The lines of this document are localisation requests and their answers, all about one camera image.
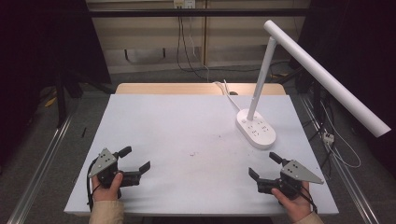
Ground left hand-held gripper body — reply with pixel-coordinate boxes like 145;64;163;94
88;147;142;189

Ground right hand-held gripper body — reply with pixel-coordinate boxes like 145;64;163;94
256;159;325;201

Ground person's left hand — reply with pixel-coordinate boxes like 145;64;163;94
91;172;124;203

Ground person's right hand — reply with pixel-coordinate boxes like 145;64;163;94
270;181;313;224

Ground white power strip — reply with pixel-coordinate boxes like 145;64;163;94
322;130;336;147

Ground black metal stand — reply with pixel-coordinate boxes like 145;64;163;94
54;66;115;129

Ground white desk lamp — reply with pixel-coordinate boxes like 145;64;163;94
234;19;392;151

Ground black horizontal bar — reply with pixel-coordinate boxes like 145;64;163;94
88;7;312;19

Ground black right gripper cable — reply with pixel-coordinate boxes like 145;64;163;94
288;179;319;215

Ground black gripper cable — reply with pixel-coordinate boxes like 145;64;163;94
288;179;319;215
86;158;103;213

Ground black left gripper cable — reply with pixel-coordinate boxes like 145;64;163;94
86;158;103;213

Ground aluminium floor rail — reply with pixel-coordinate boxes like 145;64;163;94
7;106;76;224
297;94;381;224

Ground thin white floor cable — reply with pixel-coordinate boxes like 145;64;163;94
319;101;362;170

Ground white lamp cable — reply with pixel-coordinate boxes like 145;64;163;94
213;79;242;114

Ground black hanging cables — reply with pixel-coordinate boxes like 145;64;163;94
176;16;210;82

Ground white wall socket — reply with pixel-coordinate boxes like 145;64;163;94
173;0;197;9

